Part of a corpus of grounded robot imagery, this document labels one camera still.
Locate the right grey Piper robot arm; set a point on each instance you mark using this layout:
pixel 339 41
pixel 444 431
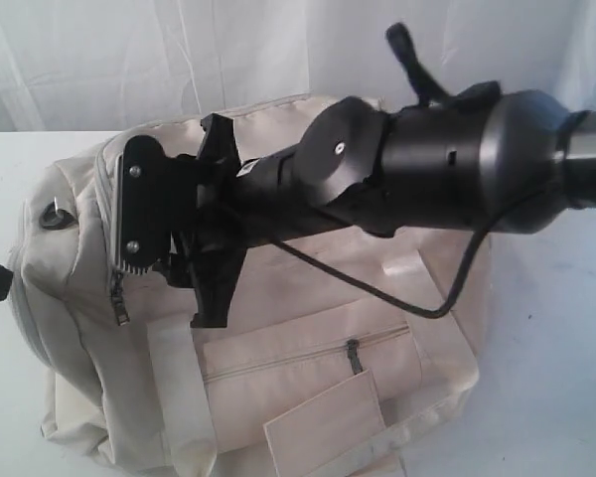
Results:
pixel 495 163

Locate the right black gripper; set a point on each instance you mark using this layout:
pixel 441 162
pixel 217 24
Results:
pixel 231 207

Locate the right wrist camera with heatsink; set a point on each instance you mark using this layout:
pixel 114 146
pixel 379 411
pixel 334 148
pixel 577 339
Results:
pixel 142 224

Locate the beige duffel bag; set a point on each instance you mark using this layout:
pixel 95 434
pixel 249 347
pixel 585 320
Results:
pixel 311 377

